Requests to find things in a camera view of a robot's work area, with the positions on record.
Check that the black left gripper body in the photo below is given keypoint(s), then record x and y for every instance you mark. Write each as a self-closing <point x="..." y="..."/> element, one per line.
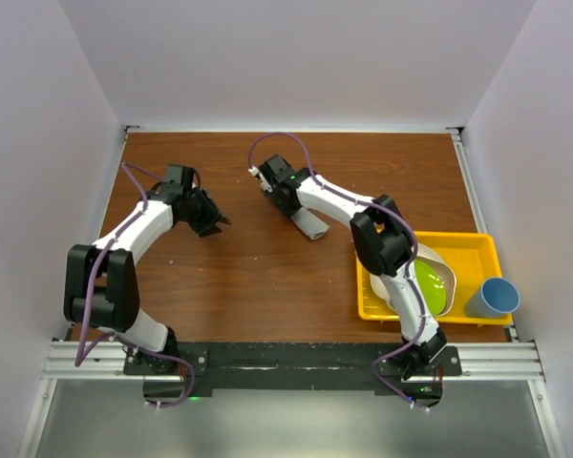
<point x="195" y="209"/>

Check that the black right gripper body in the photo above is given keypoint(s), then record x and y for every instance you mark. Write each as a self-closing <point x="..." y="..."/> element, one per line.
<point x="287" y="209"/>

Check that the grey cloth napkin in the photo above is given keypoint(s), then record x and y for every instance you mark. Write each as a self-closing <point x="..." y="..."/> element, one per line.
<point x="310" y="225"/>

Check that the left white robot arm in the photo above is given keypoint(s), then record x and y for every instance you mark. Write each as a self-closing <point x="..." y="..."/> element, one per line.
<point x="101" y="286"/>

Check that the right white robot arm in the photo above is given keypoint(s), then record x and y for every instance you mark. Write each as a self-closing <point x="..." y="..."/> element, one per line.
<point x="385" y="245"/>

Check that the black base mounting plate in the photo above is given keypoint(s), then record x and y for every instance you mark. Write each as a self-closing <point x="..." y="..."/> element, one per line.
<point x="388" y="376"/>

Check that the beige shell-shaped plate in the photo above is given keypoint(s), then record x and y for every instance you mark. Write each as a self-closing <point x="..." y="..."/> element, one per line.
<point x="427" y="254"/>

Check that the lime green bowl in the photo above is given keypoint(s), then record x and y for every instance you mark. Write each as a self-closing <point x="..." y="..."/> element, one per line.
<point x="432" y="287"/>

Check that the yellow plastic tray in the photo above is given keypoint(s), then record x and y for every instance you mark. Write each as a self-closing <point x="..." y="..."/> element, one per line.
<point x="473" y="258"/>

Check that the blue plastic cup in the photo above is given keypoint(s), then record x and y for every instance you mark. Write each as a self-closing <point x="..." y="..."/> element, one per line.
<point x="495" y="298"/>

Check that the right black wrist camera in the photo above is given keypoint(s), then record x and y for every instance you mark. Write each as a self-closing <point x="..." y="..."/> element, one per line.
<point x="272" y="172"/>

